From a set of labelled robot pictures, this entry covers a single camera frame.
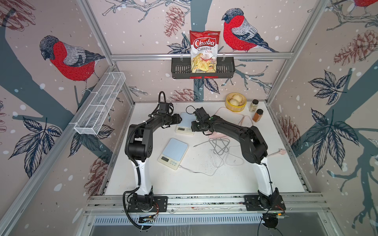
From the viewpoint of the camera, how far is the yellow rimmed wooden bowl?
1.15 m

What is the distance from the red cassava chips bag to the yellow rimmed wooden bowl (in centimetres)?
40

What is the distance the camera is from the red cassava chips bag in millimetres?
856
